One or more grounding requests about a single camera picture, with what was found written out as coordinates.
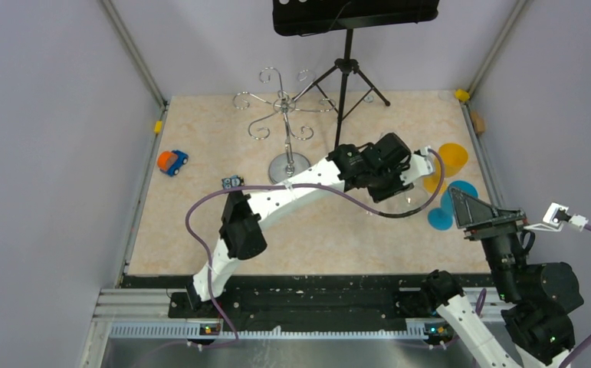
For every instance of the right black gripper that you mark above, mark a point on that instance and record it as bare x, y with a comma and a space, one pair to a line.
490, 220

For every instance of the blue wine glass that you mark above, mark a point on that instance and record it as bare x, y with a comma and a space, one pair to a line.
442, 218

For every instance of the clear glass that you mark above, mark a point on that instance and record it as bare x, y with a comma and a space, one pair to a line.
414, 201

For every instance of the orange wine glass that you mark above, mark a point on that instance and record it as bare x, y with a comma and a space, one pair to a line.
454, 157

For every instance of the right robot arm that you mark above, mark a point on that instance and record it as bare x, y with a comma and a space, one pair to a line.
541, 295

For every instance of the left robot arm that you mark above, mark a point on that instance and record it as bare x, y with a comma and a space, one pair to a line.
385, 169

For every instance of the chrome wine glass rack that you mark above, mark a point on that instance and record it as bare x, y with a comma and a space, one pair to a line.
289, 163

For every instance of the yellow corner clamp right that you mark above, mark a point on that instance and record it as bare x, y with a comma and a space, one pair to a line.
462, 95

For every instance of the small blue owl toy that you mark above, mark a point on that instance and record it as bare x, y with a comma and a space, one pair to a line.
233, 182

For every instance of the black music stand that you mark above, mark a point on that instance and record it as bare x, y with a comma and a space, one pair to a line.
312, 18

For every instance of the orange and blue toy car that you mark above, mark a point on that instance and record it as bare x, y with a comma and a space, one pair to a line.
170, 162

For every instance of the yellow clamp left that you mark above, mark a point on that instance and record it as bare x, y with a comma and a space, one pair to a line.
158, 127

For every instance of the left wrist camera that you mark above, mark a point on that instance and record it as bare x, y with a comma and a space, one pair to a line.
423, 161

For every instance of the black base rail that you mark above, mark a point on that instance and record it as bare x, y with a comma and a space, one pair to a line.
316, 304

